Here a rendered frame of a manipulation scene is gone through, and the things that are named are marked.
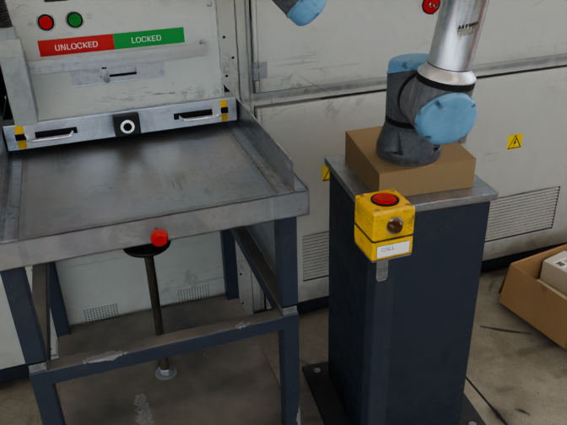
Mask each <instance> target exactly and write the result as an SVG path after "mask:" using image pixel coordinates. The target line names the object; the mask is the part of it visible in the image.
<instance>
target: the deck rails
mask: <svg viewBox="0 0 567 425"><path fill-rule="evenodd" d="M224 92H231V90H230V89H229V88H228V87H227V86H226V85H225V84H224ZM231 93H232V92H231ZM232 94H233V93H232ZM234 96H235V95H234ZM235 101H236V105H237V108H236V115H237V120H235V121H223V123H224V124H225V125H226V126H227V128H228V129H229V131H230V132H231V134H232V135H233V136H234V138H235V139H236V141H237V142H238V143H239V144H240V145H241V147H242V148H243V149H244V151H245V152H246V154H247V155H248V156H249V158H250V159H251V161H252V162H253V163H254V165H255V166H256V167H257V168H258V169H259V171H260V172H261V173H262V175H263V176H264V178H265V179H266V180H267V182H268V183H269V185H270V186H271V187H272V188H273V189H274V191H275V192H276V193H277V195H283V194H288V193H293V192H297V190H296V189H295V188H294V161H293V160H292V159H291V158H290V156H289V155H288V154H287V153H286V152H285V151H284V150H283V148H282V147H281V146H280V145H279V144H278V143H277V142H276V141H275V139H274V138H273V137H272V136H271V135H270V134H269V133H268V132H267V130H266V129H265V128H264V127H263V126H262V125H261V123H260V122H259V121H258V120H257V119H256V118H255V117H254V116H253V114H252V113H251V112H250V111H249V110H248V109H247V108H246V107H245V106H244V105H243V104H242V103H241V102H240V101H239V100H238V98H237V97H236V96H235ZM10 119H12V116H11V111H10V108H9V104H8V98H7V97H6V99H5V104H4V109H3V118H2V124H1V129H0V244H3V243H8V242H13V241H18V235H19V209H20V197H21V183H22V170H23V157H24V150H23V149H21V150H15V151H8V147H7V144H6V140H5V138H4V137H3V136H4V133H3V121H4V120H10ZM288 162H289V164H290V166H291V169H290V168H289V167H288Z"/></svg>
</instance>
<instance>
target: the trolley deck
mask: <svg viewBox="0 0 567 425"><path fill-rule="evenodd" d="M294 188H295V189H296V190H297V192H293V193H288V194H283V195H277V193H276V192H275V191H274V189H273V188H272V187H271V186H270V185H269V183H268V182H267V180H266V179H265V178H264V176H263V175H262V173H261V172H260V171H259V169H258V168H257V167H256V166H255V165H254V163H253V162H252V161H251V159H250V158H249V156H248V155H247V154H246V152H245V151H244V149H243V148H242V147H241V145H240V144H239V143H238V142H237V141H236V139H235V138H234V136H233V135H232V134H231V132H230V130H229V129H228V128H227V126H226V125H225V124H224V123H223V122H217V123H211V124H204V125H198V126H187V127H181V128H174V129H168V130H162V131H156V132H144V133H141V134H137V135H130V136H124V137H108V138H101V139H95V140H88V141H82V142H75V143H64V144H58V145H51V146H45V147H39V148H28V149H24V157H23V170H22V183H21V197H20V209H19V235H18V241H13V242H8V243H3V244H0V272H3V271H8V270H13V269H17V268H22V267H27V266H35V265H40V264H45V263H49V262H54V261H62V260H67V259H72V258H76V257H81V256H89V255H94V254H99V253H104V252H108V251H113V250H121V249H126V248H131V247H135V246H140V245H148V244H152V242H151V239H150V235H151V233H152V232H153V231H154V229H155V228H159V229H163V230H165V231H166V233H167V234H168V240H172V239H180V238H185V237H190V236H194V235H199V234H207V233H212V232H217V231H222V230H226V229H235V228H239V227H245V226H249V225H253V224H259V223H266V222H272V221H276V220H281V219H286V218H294V217H298V216H304V215H308V214H310V188H309V187H308V186H307V185H306V184H305V182H304V181H303V180H302V179H301V178H300V177H299V176H298V175H297V174H296V173H295V172H294Z"/></svg>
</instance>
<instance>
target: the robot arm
mask: <svg viewBox="0 0 567 425"><path fill-rule="evenodd" d="M272 1H273V2H274V3H275V4H276V5H277V6H278V7H279V8H280V9H281V10H282V11H283V12H284V13H285V14H286V17H287V18H290V19H291V20H292V21H293V22H294V23H295V24H296V25H298V26H304V25H307V24H309V23H310V22H312V21H313V20H314V19H315V18H316V17H317V16H318V15H319V14H320V13H321V11H322V10H323V9H324V7H325V6H326V3H327V0H272ZM488 5H489V0H441V3H440V10H439V13H438V18H437V21H436V25H435V32H434V35H433V39H432V43H431V47H430V50H429V54H427V53H410V54H403V55H399V56H395V57H393V58H392V59H391V60H390V61H389V62H388V69H387V72H386V74H387V83H386V116H385V122H384V124H383V127H382V128H381V132H380V134H379V137H378V138H377V141H376V154H377V155H378V157H379V158H381V159H382V160H384V161H386V162H387V163H390V164H394V165H399V166H406V167H417V166H424V165H427V164H432V163H434V162H435V161H437V160H438V159H439V158H440V156H441V150H442V145H444V144H449V143H454V142H456V141H458V140H459V139H460V138H461V137H465V136H466V135H467V134H468V133H469V132H470V131H471V129H472V128H473V126H474V124H475V122H476V120H477V116H478V110H477V106H476V104H475V101H474V100H473V99H472V95H473V90H474V87H475V83H476V77H475V75H474V74H473V72H472V65H473V59H474V56H475V53H476V50H477V46H478V41H479V37H480V35H481V31H482V28H483V22H484V19H485V15H486V13H487V9H488Z"/></svg>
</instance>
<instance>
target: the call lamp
mask: <svg viewBox="0 0 567 425"><path fill-rule="evenodd" d="M403 225H404V222H403V220H402V219H401V218H399V217H394V218H391V219H390V220H389V221H388V222H387V224H386V232H387V233H388V234H398V233H400V232H401V231H402V228H403Z"/></svg>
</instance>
